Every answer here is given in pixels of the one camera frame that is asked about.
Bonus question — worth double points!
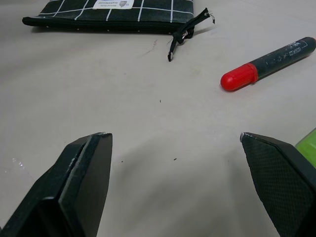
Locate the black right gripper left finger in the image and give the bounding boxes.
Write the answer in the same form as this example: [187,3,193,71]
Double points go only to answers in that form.
[0,132,114,237]

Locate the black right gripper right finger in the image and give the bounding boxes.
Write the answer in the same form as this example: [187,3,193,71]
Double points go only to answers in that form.
[239,132,316,237]

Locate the green object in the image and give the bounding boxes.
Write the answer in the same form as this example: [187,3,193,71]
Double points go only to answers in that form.
[295,130,316,169]

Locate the black grid pencil pouch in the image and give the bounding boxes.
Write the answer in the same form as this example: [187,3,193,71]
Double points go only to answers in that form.
[22,0,216,62]

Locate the red capped black marker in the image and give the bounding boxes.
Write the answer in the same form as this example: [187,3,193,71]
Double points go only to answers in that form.
[220,37,316,92]

